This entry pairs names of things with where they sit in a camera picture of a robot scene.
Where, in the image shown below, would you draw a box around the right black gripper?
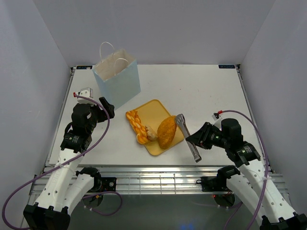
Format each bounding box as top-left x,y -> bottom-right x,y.
185,122 -> 229,150

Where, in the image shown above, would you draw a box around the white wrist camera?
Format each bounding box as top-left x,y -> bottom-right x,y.
213,110 -> 223,129
73,87 -> 94,104

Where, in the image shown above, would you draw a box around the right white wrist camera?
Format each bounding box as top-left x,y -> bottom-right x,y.
213,110 -> 223,129

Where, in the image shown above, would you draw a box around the brown oval crusty bread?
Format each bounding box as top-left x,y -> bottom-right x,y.
157,115 -> 177,149

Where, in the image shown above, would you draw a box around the yellow plastic tray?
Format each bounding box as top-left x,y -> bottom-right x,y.
134,99 -> 184,156

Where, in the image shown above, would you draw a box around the orange braided bread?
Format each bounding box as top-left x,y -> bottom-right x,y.
126,110 -> 150,145

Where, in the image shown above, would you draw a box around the small croissant bread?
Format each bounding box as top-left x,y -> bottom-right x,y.
145,126 -> 157,141

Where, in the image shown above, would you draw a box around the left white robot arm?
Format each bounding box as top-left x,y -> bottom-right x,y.
23,96 -> 115,230

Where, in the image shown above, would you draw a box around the metal food tongs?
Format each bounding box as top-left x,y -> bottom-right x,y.
175,114 -> 202,163

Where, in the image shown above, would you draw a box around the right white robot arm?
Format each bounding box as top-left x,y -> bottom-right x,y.
186,118 -> 307,230

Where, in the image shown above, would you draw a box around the light blue paper bag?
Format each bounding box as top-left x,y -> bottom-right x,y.
93,42 -> 141,109

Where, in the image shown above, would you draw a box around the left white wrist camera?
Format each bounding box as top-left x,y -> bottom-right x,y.
73,87 -> 94,104

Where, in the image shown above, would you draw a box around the aluminium table frame rail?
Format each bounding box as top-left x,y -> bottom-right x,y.
30,165 -> 286,195

